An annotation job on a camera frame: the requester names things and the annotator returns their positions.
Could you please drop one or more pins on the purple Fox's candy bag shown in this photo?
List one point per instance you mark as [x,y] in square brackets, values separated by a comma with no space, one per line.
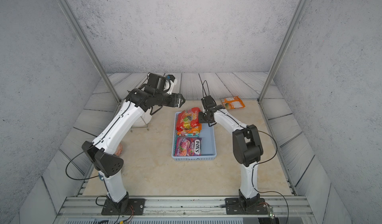
[188,146]

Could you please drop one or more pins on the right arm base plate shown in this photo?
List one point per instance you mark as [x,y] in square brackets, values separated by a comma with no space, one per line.
[240,206]

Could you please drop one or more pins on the right aluminium frame post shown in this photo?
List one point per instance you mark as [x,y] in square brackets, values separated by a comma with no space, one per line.
[283,48]

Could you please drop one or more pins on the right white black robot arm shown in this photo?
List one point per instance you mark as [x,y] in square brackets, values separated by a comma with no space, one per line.
[247,150]

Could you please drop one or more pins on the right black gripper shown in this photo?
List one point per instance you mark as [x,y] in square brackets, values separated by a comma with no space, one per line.
[200,118]

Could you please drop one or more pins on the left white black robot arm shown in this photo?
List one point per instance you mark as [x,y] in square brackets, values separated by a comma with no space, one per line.
[101,151]

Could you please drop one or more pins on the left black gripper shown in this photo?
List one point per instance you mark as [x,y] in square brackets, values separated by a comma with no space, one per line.
[178,103]

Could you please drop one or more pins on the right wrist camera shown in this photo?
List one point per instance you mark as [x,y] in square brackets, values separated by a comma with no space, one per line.
[208,102]

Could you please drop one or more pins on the left aluminium frame post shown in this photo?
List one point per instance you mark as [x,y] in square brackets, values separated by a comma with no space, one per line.
[70,16]

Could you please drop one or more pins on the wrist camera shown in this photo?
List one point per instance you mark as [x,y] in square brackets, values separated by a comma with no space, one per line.
[170,83]
[208,102]

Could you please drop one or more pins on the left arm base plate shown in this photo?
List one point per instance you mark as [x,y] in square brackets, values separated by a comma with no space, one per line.
[126,207]

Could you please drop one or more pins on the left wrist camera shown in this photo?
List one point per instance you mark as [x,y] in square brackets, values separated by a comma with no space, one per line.
[170,83]

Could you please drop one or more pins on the aluminium frame post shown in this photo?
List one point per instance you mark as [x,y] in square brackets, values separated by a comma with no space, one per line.
[283,48]
[70,16]

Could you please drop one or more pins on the red candy bag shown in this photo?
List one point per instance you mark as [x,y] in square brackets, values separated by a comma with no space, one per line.
[188,119]

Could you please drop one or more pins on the white plate stack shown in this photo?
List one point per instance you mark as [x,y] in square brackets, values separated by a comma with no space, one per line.
[147,114]

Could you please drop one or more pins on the orange multicolour Fox's candy bag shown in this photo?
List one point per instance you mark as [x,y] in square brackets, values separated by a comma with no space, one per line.
[188,134]

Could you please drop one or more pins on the wire plate rack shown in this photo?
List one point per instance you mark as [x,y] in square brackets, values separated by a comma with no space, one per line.
[140,128]

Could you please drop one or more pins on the light blue plastic basket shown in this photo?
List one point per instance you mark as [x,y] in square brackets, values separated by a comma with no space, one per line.
[207,147]

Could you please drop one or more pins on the aluminium front rail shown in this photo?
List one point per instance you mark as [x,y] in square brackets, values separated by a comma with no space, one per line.
[186,210]

